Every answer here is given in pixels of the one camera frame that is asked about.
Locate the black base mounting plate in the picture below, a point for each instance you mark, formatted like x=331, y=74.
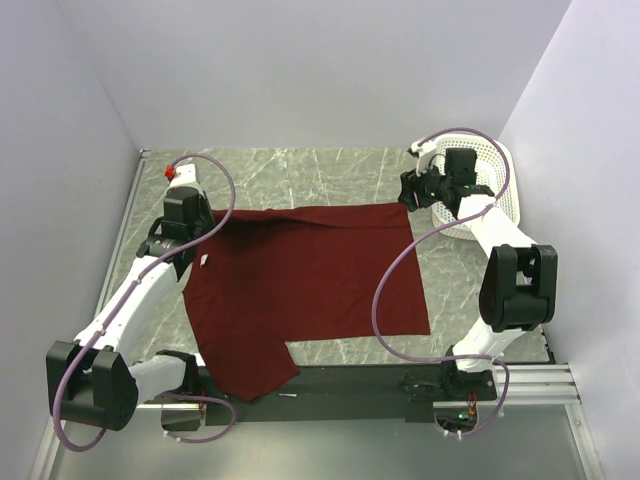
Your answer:
x=361, y=392

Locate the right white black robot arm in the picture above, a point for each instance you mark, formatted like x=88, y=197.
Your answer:
x=518, y=290

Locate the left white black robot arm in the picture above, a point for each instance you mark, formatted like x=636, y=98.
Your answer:
x=88, y=379

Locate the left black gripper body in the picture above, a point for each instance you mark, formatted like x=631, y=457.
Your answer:
x=206, y=221

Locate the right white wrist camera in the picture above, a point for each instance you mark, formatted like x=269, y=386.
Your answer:
x=425, y=152

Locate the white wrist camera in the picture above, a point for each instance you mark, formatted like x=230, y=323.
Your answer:
x=182, y=176
x=425, y=152

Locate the white plastic perforated basket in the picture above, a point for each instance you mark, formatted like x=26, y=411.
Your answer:
x=489, y=167

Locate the aluminium extrusion rail frame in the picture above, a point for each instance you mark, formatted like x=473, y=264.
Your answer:
x=528, y=384

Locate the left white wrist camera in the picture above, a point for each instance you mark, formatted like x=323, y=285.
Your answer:
x=182, y=176

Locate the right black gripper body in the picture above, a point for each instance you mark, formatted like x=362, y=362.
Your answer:
x=429, y=187

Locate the dark red t shirt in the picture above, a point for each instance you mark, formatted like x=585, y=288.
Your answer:
x=272, y=277

